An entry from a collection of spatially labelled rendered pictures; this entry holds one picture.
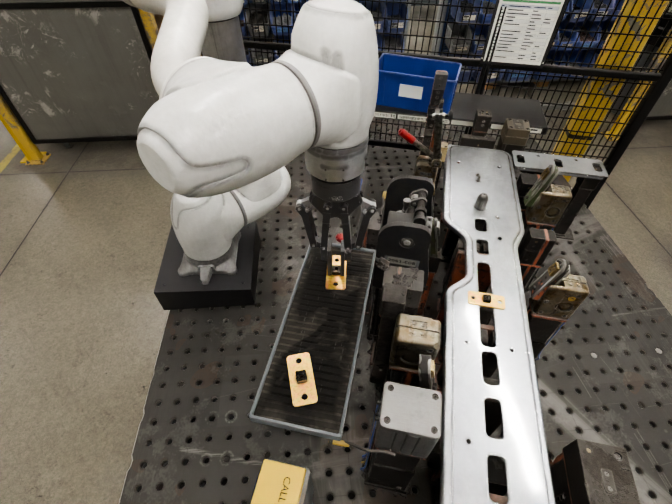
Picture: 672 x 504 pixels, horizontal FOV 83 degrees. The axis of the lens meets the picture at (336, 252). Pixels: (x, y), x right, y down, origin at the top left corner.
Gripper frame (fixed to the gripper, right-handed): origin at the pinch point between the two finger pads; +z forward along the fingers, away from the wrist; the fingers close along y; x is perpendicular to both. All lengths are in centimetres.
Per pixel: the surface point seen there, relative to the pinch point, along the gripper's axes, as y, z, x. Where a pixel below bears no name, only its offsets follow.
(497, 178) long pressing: 49, 20, 54
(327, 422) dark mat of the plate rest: 0.0, 4.5, -28.1
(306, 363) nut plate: -3.9, 4.1, -19.2
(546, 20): 68, -10, 103
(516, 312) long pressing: 41.1, 20.4, 3.4
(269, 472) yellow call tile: -7.4, 4.4, -34.9
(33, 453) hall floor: -126, 120, -8
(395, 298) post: 12.2, 10.6, -1.0
